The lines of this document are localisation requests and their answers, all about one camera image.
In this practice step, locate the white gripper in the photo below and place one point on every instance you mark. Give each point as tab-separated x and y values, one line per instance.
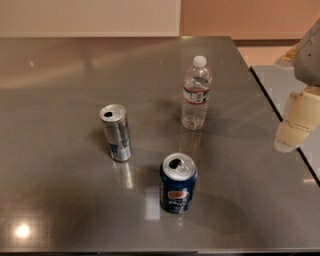
309	61

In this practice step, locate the clear plastic water bottle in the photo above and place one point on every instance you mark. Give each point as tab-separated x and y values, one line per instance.
196	93

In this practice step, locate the grey side table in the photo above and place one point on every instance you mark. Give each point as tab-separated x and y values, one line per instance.
277	84

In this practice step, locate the silver redbull can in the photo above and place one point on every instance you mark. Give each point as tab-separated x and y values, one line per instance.
116	129

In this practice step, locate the blue pepsi can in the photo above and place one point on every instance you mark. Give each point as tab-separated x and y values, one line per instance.
178	176

